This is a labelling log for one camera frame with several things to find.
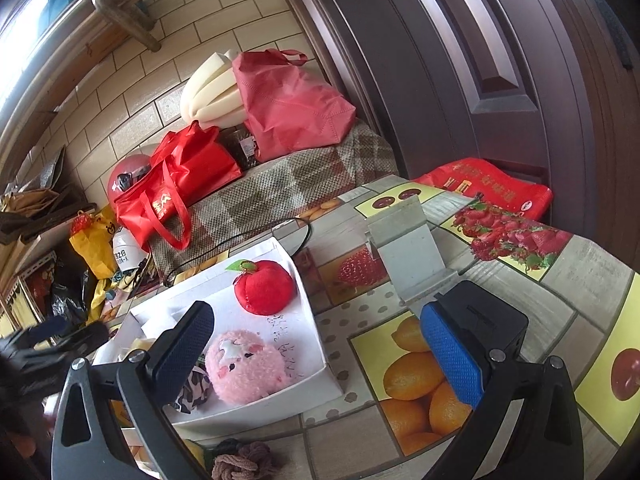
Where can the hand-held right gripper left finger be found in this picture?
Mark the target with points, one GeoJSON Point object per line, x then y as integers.
{"type": "Point", "coordinates": [180, 345]}

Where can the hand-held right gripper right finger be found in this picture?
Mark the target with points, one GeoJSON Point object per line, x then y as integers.
{"type": "Point", "coordinates": [450, 355]}

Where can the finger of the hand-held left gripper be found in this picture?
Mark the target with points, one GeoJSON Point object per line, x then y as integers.
{"type": "Point", "coordinates": [55, 329]}

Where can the pink plush toy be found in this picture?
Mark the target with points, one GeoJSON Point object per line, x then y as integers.
{"type": "Point", "coordinates": [245, 370]}

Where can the red apple plush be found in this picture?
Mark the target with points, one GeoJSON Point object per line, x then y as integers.
{"type": "Point", "coordinates": [265, 287]}

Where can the white cardboard box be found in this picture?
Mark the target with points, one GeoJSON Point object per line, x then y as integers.
{"type": "Point", "coordinates": [300, 360]}

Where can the black plastic bag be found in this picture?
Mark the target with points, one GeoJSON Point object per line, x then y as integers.
{"type": "Point", "coordinates": [70, 300]}

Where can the black charger block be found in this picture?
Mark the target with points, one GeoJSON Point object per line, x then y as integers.
{"type": "Point", "coordinates": [495, 315]}

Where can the yellow plastic bag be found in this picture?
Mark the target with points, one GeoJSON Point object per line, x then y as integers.
{"type": "Point", "coordinates": [95, 252]}

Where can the grey phone stand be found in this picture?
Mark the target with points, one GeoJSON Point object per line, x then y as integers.
{"type": "Point", "coordinates": [410, 255]}

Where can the stack of cardboard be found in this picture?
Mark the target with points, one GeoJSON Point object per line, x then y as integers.
{"type": "Point", "coordinates": [35, 200]}

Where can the fruit print tablecloth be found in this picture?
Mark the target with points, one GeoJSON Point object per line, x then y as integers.
{"type": "Point", "coordinates": [565, 280]}

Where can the shiny red tote bag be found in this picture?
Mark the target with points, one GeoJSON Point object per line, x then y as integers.
{"type": "Point", "coordinates": [185, 175]}

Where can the red helmet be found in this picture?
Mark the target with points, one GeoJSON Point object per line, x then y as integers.
{"type": "Point", "coordinates": [130, 170]}

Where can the red printed plastic bag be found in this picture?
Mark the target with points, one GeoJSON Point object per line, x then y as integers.
{"type": "Point", "coordinates": [500, 185]}

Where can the plaid covered bench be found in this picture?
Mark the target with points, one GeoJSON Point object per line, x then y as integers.
{"type": "Point", "coordinates": [280, 185]}

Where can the dark brown packet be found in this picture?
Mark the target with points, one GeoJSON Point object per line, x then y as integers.
{"type": "Point", "coordinates": [240, 147]}

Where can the white foam pillow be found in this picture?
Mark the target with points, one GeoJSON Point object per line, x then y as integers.
{"type": "Point", "coordinates": [210, 90]}

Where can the pink non-woven bag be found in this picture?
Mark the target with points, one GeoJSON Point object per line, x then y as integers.
{"type": "Point", "coordinates": [290, 110]}

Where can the dark brown panelled door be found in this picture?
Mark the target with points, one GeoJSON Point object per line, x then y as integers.
{"type": "Point", "coordinates": [400, 60]}

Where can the bamboo stool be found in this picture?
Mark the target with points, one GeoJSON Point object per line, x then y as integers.
{"type": "Point", "coordinates": [125, 20]}

